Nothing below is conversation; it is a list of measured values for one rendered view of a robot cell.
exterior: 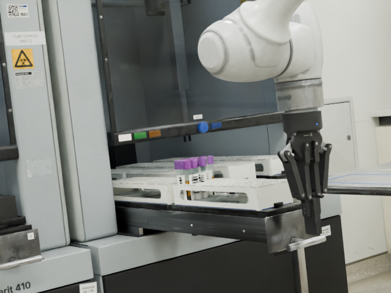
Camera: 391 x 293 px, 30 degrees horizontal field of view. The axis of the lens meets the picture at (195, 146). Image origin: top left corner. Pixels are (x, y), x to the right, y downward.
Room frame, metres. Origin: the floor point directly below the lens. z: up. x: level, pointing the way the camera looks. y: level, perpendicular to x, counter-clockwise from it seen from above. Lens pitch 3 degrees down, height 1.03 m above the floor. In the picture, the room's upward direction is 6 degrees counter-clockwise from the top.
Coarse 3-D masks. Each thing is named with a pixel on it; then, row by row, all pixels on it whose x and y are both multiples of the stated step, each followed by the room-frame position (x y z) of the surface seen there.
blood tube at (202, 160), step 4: (200, 160) 1.66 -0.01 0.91; (204, 160) 1.66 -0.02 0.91; (200, 164) 1.66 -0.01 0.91; (204, 164) 1.66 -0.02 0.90; (204, 168) 1.66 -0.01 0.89; (204, 172) 1.66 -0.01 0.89; (204, 176) 1.66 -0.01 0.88; (204, 180) 1.66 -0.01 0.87; (204, 192) 1.66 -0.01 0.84; (204, 196) 1.66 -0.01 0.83
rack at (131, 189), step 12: (120, 180) 1.93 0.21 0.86; (132, 180) 1.89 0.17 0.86; (144, 180) 1.85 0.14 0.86; (156, 180) 1.82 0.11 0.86; (168, 180) 1.78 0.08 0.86; (120, 192) 1.96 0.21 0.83; (132, 192) 1.94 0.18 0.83; (144, 192) 1.91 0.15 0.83; (156, 192) 1.89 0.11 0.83; (168, 192) 1.70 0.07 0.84; (168, 204) 1.70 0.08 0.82
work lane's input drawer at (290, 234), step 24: (120, 216) 1.85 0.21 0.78; (144, 216) 1.76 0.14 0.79; (168, 216) 1.67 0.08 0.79; (192, 216) 1.60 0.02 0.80; (216, 216) 1.53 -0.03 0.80; (240, 216) 1.47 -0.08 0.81; (264, 216) 1.42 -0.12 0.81; (288, 216) 1.44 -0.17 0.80; (264, 240) 1.41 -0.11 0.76; (288, 240) 1.44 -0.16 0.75; (312, 240) 1.42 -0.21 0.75
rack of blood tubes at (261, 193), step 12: (216, 180) 1.65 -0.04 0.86; (228, 180) 1.63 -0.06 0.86; (240, 180) 1.60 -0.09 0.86; (252, 180) 1.57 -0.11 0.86; (264, 180) 1.54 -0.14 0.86; (276, 180) 1.51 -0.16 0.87; (252, 192) 1.46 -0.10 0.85; (264, 192) 1.45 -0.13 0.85; (276, 192) 1.47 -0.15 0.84; (288, 192) 1.49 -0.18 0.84; (180, 204) 1.66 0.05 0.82; (192, 204) 1.62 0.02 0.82; (204, 204) 1.59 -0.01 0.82; (216, 204) 1.55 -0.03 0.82; (228, 204) 1.52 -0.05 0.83; (240, 204) 1.49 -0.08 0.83; (252, 204) 1.46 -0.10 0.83; (264, 204) 1.45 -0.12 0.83
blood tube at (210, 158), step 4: (208, 156) 1.70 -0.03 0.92; (212, 156) 1.70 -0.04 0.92; (208, 160) 1.70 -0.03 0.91; (212, 160) 1.70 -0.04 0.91; (208, 164) 1.70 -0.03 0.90; (212, 164) 1.70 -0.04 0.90; (208, 168) 1.70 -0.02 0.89; (212, 168) 1.70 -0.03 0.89; (208, 172) 1.70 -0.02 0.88; (212, 172) 1.70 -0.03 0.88; (212, 176) 1.70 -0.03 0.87; (212, 192) 1.70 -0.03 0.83
